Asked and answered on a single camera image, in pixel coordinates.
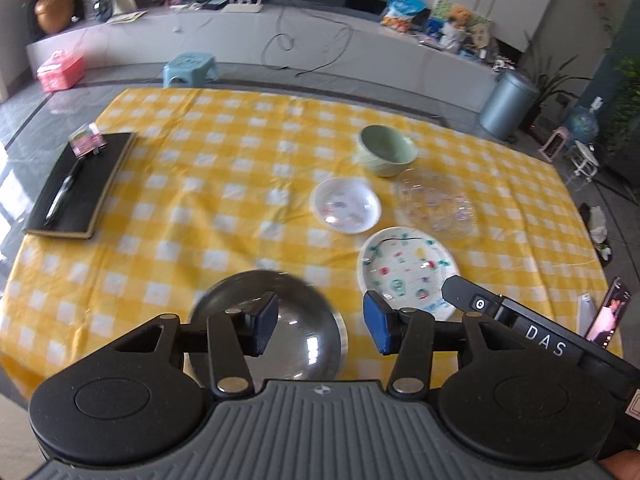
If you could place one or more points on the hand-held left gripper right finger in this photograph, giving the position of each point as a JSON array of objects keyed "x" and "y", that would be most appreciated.
[{"x": 377, "y": 325}]

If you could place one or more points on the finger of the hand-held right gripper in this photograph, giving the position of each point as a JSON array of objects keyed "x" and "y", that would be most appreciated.
[{"x": 465, "y": 292}]

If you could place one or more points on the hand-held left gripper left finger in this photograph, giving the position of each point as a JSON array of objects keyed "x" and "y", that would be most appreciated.
[{"x": 265, "y": 322}]

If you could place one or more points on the steel bowl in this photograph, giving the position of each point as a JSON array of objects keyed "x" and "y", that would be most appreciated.
[{"x": 300, "y": 330}]

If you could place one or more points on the large white printed plate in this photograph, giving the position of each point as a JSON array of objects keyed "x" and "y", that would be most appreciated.
[{"x": 405, "y": 265}]

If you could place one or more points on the clear glass plate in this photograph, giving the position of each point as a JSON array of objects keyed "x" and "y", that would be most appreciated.
[{"x": 435, "y": 205}]

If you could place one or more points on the small white printed plate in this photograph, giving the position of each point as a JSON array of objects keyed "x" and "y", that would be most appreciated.
[{"x": 345, "y": 205}]

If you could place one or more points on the green ceramic bowl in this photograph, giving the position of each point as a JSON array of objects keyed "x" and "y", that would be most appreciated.
[{"x": 387, "y": 152}]

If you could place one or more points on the smartphone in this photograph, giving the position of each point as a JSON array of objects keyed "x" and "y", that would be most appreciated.
[{"x": 607, "y": 315}]

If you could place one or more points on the small pink stool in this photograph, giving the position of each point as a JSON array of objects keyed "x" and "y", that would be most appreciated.
[{"x": 556, "y": 144}]

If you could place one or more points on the yellow checkered tablecloth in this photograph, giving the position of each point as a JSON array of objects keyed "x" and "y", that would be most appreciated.
[{"x": 200, "y": 160}]

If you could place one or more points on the small white stool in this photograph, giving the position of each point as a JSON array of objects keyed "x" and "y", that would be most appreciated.
[{"x": 585, "y": 157}]

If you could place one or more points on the grey-blue trash can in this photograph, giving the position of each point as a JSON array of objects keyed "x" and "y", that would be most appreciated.
[{"x": 507, "y": 105}]

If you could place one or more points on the blue round bottle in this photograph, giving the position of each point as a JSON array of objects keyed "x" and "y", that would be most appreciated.
[{"x": 584, "y": 122}]

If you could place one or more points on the potted green plant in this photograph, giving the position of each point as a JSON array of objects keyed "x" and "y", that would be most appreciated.
[{"x": 550, "y": 80}]

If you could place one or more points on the black pen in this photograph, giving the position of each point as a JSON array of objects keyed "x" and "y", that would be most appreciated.
[{"x": 62, "y": 195}]

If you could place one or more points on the pink card in clip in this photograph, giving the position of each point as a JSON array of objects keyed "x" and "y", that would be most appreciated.
[{"x": 87, "y": 139}]

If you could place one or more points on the light blue plastic stool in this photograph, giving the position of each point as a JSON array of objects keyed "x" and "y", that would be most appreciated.
[{"x": 190, "y": 66}]

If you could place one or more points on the stuffed toy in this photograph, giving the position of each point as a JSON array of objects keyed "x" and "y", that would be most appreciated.
[{"x": 456, "y": 25}]

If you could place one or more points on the white marble tv bench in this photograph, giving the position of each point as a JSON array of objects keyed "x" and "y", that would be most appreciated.
[{"x": 225, "y": 40}]

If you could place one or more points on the blue snack bag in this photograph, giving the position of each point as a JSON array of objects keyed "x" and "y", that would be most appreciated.
[{"x": 405, "y": 7}]

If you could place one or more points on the pink storage box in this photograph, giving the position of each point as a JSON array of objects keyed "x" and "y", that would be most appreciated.
[{"x": 60, "y": 72}]

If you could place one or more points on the gold round vase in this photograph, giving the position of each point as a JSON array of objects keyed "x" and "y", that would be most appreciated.
[{"x": 54, "y": 10}]

